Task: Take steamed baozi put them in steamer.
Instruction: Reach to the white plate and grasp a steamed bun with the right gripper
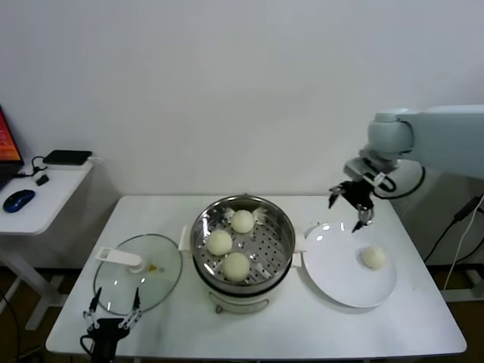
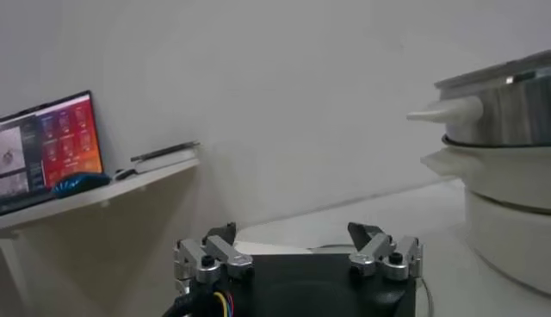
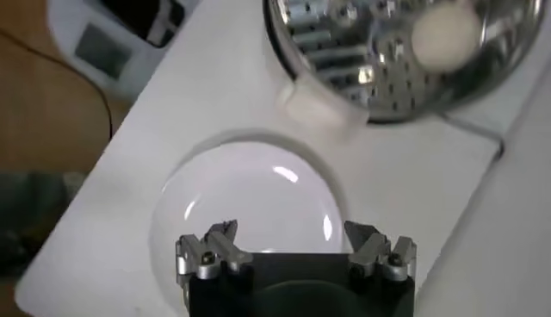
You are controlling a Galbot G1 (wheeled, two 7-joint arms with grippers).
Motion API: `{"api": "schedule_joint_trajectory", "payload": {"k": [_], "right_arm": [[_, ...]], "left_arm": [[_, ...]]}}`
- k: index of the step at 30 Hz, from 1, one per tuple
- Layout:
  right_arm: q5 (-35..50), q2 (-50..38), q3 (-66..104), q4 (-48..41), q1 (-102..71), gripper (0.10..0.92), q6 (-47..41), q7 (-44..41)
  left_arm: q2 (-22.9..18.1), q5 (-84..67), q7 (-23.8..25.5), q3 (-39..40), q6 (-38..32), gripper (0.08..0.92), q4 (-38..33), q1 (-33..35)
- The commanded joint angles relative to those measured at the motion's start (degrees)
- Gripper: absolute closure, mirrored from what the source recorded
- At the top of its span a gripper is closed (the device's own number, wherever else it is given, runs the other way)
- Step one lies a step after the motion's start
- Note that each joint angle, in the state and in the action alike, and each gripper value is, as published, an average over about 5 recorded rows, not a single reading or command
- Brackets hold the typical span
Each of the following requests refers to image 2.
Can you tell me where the white electric cooker base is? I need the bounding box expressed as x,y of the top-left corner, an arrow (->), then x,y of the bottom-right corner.
420,144 -> 551,298

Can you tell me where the black flat box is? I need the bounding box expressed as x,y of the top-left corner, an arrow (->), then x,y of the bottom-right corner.
130,140 -> 201,163

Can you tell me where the open laptop with red screen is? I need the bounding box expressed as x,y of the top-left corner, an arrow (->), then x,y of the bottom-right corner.
0,90 -> 104,216

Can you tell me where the blue computer mouse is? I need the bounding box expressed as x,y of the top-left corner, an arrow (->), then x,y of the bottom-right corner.
53,171 -> 112,199

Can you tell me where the glass lid with white handle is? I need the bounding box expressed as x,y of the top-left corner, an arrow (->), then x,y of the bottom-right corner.
234,239 -> 434,317

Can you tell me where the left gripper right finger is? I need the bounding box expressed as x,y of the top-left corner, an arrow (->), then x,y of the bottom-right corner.
346,221 -> 424,282

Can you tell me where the white side desk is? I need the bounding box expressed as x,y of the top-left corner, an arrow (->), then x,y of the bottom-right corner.
0,157 -> 201,317

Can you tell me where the white flat slab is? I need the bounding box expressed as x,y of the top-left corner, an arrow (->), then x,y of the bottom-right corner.
137,148 -> 200,174

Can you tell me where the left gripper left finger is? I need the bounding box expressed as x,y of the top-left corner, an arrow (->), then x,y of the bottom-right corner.
173,221 -> 255,297

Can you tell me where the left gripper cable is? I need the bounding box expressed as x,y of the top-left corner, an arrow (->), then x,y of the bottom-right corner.
163,291 -> 236,317

